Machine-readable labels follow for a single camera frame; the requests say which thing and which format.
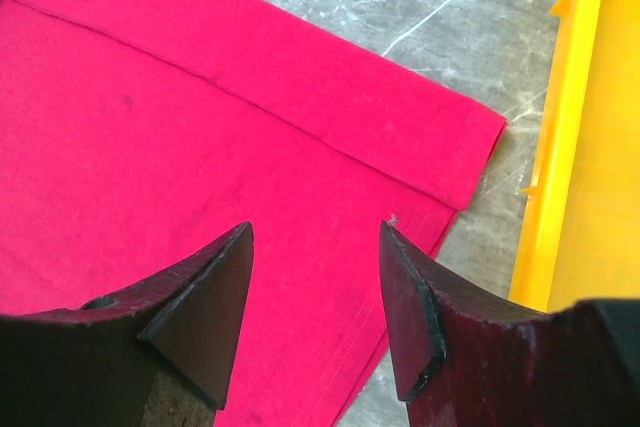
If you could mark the yellow plastic tray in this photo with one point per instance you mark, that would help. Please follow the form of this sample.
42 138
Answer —
580 232

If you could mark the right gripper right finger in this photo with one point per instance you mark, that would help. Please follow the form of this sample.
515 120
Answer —
463 356

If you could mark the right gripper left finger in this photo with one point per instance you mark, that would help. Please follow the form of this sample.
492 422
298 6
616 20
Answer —
159 352

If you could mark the pink t-shirt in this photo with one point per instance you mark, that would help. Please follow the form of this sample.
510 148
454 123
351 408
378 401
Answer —
134 132

